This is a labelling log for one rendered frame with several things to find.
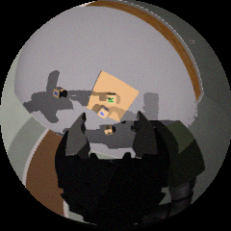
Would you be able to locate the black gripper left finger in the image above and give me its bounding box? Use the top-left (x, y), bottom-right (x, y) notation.
top-left (55, 113), bottom-right (90, 189)

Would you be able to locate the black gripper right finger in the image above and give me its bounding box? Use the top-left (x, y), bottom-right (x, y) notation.
top-left (132, 111), bottom-right (169, 188)

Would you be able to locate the tan square mat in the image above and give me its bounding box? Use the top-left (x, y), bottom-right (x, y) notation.
top-left (87, 71), bottom-right (139, 121)

